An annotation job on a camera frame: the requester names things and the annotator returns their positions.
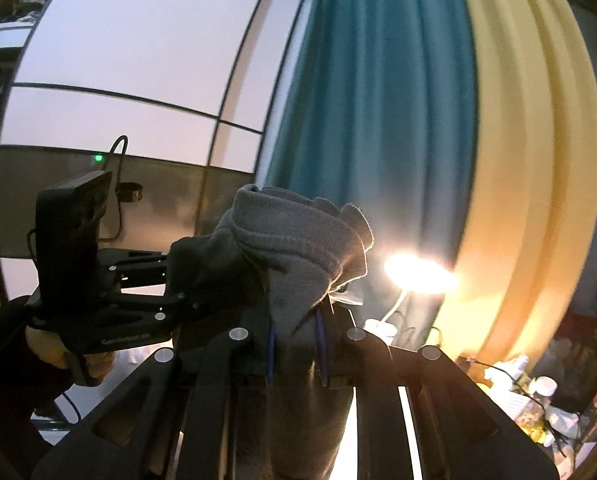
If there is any person's left hand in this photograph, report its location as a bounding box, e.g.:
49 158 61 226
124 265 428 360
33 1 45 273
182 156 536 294
26 327 118 387

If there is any white panelled sliding door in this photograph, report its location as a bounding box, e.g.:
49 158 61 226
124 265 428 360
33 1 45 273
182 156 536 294
0 0 316 311

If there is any white desk lamp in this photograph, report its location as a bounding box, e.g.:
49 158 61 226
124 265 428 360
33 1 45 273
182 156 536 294
363 252 459 346

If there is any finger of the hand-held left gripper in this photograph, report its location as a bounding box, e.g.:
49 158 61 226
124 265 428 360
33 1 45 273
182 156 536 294
106 287 216 331
98 247 174 291

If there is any teal curtain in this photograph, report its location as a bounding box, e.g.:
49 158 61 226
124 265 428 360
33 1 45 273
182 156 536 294
256 0 479 341

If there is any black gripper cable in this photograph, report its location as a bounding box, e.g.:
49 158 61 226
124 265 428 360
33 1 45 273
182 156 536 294
28 135 144 261

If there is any clear jar with white lid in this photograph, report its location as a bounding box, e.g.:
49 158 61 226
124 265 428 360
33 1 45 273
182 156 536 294
525 376 559 411

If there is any grey knit garment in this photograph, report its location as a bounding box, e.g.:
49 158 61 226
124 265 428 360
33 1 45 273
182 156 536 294
168 184 374 480

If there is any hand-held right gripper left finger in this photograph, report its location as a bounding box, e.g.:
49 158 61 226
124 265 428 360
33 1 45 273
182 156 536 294
31 322 279 480

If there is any yellow curtain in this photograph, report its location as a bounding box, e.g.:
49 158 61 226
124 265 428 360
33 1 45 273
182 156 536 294
393 0 597 361

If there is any person's left forearm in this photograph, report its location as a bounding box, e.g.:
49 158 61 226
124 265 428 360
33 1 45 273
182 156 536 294
0 295 94 421

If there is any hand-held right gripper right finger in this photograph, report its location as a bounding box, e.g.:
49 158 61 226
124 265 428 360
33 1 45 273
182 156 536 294
314 307 561 480

